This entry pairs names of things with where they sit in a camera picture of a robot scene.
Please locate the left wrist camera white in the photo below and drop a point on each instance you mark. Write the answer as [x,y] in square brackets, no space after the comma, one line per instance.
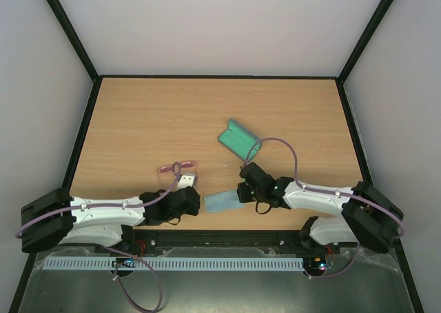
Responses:
[186,180]

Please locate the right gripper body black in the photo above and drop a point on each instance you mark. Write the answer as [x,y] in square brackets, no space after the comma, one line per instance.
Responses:
[243,192]

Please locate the pink translucent sunglasses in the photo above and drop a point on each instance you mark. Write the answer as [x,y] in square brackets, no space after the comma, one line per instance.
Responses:
[167,174]

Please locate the grey glasses case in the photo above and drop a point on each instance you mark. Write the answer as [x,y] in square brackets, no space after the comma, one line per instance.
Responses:
[240,141]

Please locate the light blue slotted cable duct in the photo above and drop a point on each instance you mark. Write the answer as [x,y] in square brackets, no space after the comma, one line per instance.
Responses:
[173,264]

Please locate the black aluminium frame rail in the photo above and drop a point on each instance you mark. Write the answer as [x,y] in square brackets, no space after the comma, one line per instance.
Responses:
[220,239]

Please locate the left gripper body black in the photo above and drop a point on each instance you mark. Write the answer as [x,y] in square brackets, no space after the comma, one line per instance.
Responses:
[193,210]

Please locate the light blue cleaning cloth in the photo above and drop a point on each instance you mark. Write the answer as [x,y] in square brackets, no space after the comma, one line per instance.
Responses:
[222,201]

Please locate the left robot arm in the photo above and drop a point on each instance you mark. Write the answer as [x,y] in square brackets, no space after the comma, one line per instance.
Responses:
[58,218]

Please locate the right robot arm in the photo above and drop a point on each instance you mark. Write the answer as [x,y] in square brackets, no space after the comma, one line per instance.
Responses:
[359,214]

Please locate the metal tray foreground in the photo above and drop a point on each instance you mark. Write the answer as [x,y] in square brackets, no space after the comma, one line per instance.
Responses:
[356,282]

